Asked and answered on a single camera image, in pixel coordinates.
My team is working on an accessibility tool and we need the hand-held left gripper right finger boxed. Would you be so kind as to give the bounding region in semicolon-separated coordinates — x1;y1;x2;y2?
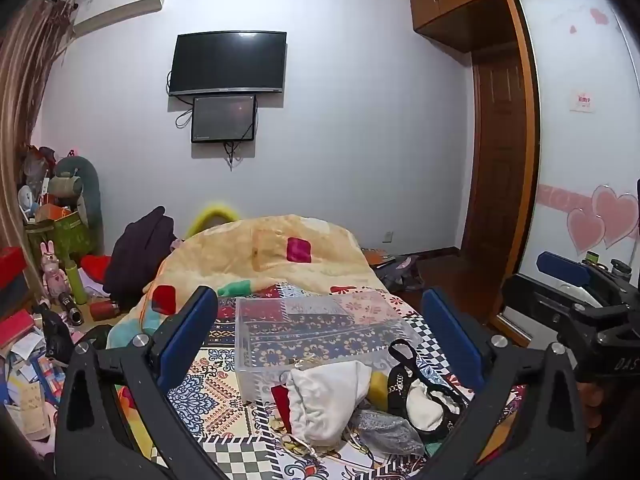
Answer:
415;287;587;480

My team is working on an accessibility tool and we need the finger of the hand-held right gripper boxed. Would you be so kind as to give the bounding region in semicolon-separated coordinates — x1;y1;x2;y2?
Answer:
537;251;593;287

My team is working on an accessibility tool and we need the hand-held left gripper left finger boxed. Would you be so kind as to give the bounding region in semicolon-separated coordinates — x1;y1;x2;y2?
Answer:
54;285;227;480

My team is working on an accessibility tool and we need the clear plastic storage box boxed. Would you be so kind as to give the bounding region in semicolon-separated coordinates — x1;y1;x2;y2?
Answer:
234;294;426;404

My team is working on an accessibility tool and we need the white drawstring cloth bag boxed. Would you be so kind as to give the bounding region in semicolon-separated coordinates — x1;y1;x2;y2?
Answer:
286;360;374;454

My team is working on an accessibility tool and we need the grey backpack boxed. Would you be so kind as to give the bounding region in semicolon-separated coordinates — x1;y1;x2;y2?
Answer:
374;254;427;294

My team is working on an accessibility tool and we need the yellow cloth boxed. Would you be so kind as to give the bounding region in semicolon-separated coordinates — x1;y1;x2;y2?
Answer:
366;372;397;412

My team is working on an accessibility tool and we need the red cylinder can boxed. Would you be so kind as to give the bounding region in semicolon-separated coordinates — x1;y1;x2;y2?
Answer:
88;299;121;320

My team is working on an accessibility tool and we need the dark jacket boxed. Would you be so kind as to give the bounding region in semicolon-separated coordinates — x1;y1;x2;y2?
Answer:
103;205;177;312

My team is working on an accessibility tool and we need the yellow patchwork blanket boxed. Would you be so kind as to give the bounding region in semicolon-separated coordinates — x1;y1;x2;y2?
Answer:
106;215;382;352

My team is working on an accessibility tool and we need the orange book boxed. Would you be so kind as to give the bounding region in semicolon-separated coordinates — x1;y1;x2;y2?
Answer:
361;248;397;266

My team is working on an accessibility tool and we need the white heart-print wardrobe door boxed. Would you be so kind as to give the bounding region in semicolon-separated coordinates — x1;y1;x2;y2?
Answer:
516;0;640;283

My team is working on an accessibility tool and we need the red cloth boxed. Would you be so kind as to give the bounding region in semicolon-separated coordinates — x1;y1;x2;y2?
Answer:
270;384;297;435

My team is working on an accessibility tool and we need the brown wooden door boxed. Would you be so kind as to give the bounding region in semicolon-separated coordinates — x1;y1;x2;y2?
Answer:
460;54;532;311

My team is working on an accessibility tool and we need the red fabric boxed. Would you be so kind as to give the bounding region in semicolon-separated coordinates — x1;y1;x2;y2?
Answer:
80;254;114;286

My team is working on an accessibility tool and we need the black flashlight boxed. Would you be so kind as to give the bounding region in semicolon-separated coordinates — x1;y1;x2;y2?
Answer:
57;290;85;325

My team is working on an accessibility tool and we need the green bottle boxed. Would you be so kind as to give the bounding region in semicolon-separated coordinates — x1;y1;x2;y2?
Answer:
67;264;89;306

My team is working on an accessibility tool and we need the black bag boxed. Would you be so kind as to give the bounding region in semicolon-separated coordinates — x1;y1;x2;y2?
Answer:
39;304;77;366

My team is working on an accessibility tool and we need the pink bunny toy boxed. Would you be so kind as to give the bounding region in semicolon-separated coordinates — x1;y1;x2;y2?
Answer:
39;240;69;302

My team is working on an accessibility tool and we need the green cardboard box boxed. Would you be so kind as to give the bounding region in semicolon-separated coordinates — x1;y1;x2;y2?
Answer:
25;209;99;272

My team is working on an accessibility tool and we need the pile of papers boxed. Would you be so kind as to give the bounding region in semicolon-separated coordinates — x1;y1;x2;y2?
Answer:
0;329;67;443

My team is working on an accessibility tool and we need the red box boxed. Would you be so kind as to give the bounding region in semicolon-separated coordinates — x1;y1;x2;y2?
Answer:
0;245;27;292

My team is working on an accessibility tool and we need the wooden overhead cabinet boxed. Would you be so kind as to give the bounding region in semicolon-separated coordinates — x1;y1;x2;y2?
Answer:
408;0;592;54

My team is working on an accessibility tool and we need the brown striped curtain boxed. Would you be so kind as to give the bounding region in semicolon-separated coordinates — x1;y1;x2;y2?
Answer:
0;0;77;263

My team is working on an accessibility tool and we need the white air conditioner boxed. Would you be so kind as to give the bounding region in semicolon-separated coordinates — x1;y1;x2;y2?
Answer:
39;0;169;39

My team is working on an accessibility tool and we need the small black wall monitor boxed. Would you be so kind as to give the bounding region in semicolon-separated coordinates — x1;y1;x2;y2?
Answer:
191;94;259;144

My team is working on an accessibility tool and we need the black wall television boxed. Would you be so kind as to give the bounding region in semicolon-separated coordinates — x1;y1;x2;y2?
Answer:
167;31;288;97

